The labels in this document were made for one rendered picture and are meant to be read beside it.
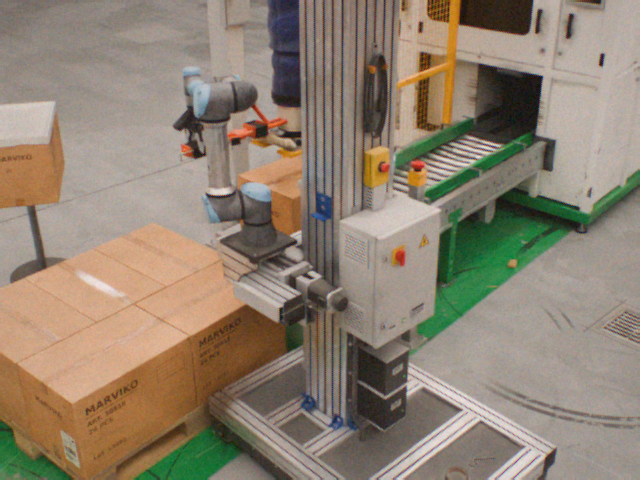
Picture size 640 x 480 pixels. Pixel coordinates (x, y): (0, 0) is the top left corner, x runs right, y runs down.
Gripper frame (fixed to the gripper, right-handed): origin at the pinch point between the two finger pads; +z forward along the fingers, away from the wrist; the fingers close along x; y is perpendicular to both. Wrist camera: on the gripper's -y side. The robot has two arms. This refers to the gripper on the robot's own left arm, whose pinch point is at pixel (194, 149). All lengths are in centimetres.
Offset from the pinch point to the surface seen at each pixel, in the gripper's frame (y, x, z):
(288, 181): 52, -1, 31
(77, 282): -42, 49, 70
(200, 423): -29, -25, 121
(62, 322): -64, 23, 70
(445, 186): 165, -11, 67
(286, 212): 39, -13, 40
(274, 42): 50, 2, -37
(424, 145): 204, 39, 66
